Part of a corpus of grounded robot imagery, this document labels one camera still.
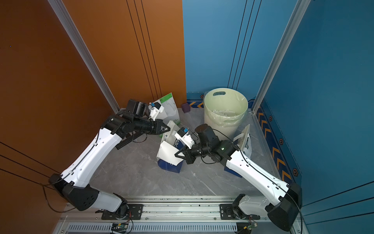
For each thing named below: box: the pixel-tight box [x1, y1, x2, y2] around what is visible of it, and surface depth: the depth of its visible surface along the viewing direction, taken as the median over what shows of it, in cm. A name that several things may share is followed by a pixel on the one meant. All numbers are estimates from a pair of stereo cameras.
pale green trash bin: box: [203, 87, 249, 139], surface depth 94 cm
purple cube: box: [181, 102, 191, 114], surface depth 122 cm
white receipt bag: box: [156, 140, 185, 167], surface depth 66 cm
